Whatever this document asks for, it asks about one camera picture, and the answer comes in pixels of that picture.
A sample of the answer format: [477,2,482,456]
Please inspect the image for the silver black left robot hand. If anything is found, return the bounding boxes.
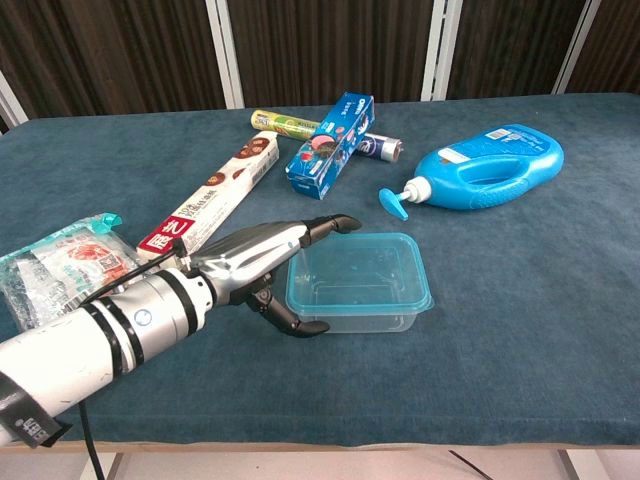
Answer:
[188,213,363,339]

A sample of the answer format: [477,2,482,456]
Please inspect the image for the teal object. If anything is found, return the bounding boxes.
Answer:
[285,231,435,320]

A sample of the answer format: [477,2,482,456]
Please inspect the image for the clear plastic container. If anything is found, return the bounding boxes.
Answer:
[293,299,427,336]

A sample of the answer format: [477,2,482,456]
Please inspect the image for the long white baking paper box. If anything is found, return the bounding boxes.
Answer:
[135,131,281,265]

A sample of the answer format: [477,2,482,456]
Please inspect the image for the blue Oreo cookie box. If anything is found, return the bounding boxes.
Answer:
[284,91,377,202]

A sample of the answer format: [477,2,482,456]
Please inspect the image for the yellow green wrap roll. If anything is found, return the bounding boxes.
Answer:
[250,109,404,164]

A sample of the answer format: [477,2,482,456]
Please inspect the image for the teal clear snack bag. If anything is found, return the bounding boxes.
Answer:
[0,211,147,334]

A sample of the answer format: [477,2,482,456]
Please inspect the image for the dark teal table cloth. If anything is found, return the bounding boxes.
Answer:
[0,91,640,448]

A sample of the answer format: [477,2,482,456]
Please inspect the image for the blue pump detergent bottle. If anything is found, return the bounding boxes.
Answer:
[378,123,566,222]

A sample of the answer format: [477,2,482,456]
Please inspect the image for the white divider frame post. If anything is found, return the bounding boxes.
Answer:
[203,0,247,110]
[551,0,602,95]
[0,68,30,132]
[421,0,465,103]

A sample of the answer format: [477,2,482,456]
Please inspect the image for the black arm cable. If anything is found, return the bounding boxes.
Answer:
[78,402,106,480]

